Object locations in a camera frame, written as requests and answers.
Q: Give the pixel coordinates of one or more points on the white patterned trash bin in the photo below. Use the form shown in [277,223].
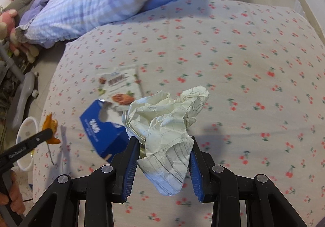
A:
[28,128]

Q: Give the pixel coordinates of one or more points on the cherry print tablecloth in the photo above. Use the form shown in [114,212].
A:
[258,68]

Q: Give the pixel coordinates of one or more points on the torn blue biscuit box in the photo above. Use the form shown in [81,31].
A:
[107,138]

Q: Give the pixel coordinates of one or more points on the orange candy wrapper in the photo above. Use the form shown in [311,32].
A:
[53,125]

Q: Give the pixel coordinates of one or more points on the pink plush monkey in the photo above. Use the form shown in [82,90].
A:
[8,34]

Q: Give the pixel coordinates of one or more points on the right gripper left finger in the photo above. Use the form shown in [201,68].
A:
[60,203]

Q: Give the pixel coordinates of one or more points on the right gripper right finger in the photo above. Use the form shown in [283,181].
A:
[265,204]

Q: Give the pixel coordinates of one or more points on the white nut snack packet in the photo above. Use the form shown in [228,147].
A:
[119,87]

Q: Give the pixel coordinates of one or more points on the person's left hand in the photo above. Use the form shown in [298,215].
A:
[12,207]

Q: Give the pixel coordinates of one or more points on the white paper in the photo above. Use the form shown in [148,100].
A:
[160,124]

